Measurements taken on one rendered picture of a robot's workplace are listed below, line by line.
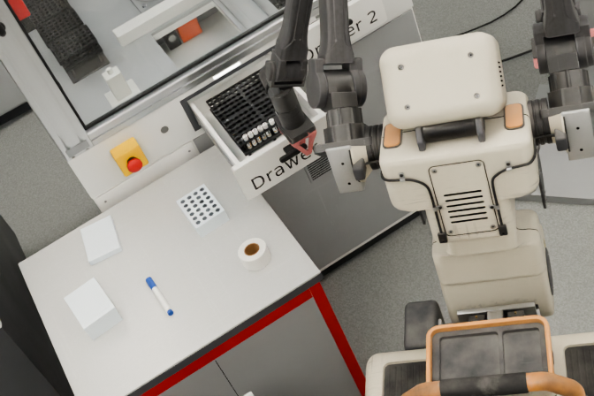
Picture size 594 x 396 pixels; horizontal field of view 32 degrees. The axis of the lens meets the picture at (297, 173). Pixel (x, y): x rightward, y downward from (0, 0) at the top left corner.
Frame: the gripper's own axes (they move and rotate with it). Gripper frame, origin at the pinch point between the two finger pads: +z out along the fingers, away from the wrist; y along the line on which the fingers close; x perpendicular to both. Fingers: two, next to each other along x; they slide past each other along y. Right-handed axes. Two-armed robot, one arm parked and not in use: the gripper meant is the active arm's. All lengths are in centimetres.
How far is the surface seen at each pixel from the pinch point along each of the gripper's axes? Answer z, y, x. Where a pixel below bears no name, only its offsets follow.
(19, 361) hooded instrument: 29, 18, 87
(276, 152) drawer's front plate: -1.0, 2.8, 6.2
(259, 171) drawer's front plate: 1.3, 2.8, 11.8
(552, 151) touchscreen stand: 86, 30, -82
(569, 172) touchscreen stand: 86, 19, -80
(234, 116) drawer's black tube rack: -0.2, 23.4, 8.5
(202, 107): 3.6, 38.1, 13.0
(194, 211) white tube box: 10.1, 11.8, 29.5
